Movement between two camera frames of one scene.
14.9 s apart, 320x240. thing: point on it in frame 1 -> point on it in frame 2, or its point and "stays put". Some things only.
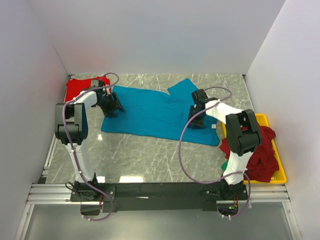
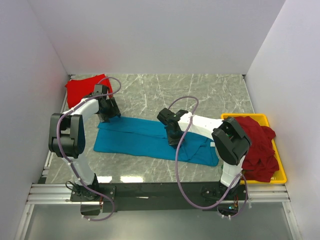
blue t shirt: (155, 113) -> (151, 137)
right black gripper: (196, 113) -> (173, 136)
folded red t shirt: (74, 86) stays put
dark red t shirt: (263, 162) stays put
